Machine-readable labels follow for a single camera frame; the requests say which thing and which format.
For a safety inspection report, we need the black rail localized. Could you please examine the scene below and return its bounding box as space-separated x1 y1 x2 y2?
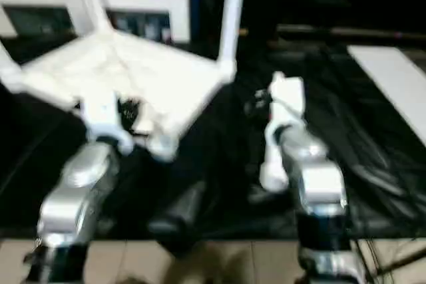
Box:
277 24 426 38

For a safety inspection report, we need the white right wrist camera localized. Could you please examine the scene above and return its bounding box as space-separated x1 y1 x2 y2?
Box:
264 72 306 165

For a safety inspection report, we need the black mat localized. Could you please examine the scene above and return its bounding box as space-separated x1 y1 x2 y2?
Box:
0 36 426 251

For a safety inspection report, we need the white plastic table top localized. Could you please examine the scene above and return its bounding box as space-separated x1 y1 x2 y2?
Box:
0 29 238 162

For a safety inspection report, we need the white flat board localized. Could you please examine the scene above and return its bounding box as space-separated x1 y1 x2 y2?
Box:
347 44 426 140

